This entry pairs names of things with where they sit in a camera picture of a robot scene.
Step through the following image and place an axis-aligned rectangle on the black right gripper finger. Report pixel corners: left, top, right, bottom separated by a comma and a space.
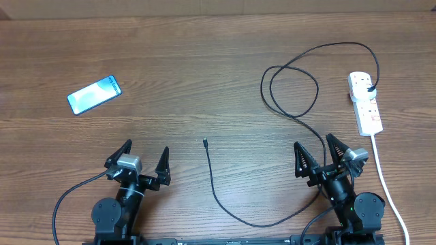
294, 142, 320, 178
326, 133, 349, 165

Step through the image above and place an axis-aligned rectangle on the white power strip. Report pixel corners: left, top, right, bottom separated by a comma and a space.
347, 71, 383, 136

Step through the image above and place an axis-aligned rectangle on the blue Galaxy smartphone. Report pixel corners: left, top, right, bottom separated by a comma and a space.
67, 75, 123, 115

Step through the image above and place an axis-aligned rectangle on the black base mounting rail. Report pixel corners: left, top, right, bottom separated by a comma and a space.
81, 234, 386, 245

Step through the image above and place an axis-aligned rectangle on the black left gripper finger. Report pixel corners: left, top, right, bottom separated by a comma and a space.
104, 139, 132, 168
155, 146, 171, 186

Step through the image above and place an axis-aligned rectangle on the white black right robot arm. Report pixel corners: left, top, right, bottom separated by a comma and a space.
290, 134, 386, 245

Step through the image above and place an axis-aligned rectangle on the white charger plug adapter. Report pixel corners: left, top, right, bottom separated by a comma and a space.
349, 83, 377, 102

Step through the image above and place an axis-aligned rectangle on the white power strip cord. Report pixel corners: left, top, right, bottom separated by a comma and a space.
370, 134, 411, 245

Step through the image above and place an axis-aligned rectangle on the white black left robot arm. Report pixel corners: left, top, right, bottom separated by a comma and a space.
91, 140, 171, 244

